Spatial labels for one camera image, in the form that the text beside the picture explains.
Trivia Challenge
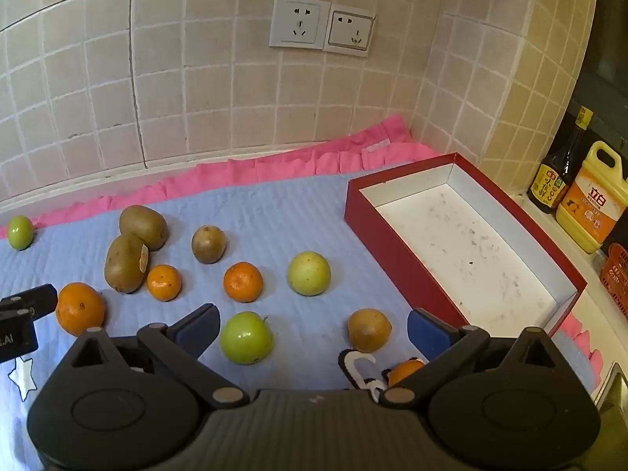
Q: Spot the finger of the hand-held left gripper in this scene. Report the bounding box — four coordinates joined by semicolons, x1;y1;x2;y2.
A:
0;285;58;323

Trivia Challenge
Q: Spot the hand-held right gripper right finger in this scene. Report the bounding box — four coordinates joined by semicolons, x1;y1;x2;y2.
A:
379;308;575;409

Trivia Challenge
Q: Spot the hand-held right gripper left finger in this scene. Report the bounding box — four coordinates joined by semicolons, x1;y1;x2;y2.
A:
56;303;250;409

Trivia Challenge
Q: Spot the small tangerine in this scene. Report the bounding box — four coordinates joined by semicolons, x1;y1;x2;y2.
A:
146;264;183;302
387;359;425;387
224;261;264;303

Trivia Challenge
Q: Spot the bright green apple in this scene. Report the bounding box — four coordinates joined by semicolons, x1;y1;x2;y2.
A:
219;311;274;366

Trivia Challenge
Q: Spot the large orange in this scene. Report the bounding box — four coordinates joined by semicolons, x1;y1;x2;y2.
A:
55;282;107;337

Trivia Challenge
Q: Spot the brown-spotted orange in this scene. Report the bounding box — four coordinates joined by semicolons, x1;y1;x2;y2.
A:
348;309;393;353

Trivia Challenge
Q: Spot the red cardboard box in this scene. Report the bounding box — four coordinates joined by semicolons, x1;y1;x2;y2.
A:
344;153;588;338

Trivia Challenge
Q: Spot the pale yellow-green apple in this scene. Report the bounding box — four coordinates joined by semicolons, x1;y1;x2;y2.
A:
287;251;332;297

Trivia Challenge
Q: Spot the small green fruit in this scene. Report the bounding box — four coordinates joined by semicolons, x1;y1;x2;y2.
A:
7;215;35;251

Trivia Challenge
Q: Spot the small round brown kiwi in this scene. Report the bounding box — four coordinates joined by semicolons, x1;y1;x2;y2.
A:
191;225;227;264

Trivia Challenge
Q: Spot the brown kiwi with sticker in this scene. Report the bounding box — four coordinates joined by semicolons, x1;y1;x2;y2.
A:
104;234;150;294

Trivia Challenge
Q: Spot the metal sink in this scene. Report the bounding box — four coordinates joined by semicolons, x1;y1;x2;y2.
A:
591;360;628;452

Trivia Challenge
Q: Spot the orange plastic basket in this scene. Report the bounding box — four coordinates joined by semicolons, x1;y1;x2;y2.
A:
599;243;628;317

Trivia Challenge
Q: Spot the dark soy sauce bottle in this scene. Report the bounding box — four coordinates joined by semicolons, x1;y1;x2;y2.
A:
528;106;594;214

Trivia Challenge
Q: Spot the yellow detergent jug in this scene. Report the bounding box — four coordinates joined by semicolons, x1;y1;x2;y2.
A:
556;141;628;254

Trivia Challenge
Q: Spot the dark window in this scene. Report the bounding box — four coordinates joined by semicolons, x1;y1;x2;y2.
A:
571;0;628;158

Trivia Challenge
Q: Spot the white wall socket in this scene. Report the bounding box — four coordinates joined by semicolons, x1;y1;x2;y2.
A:
269;0;333;51
326;5;378;58

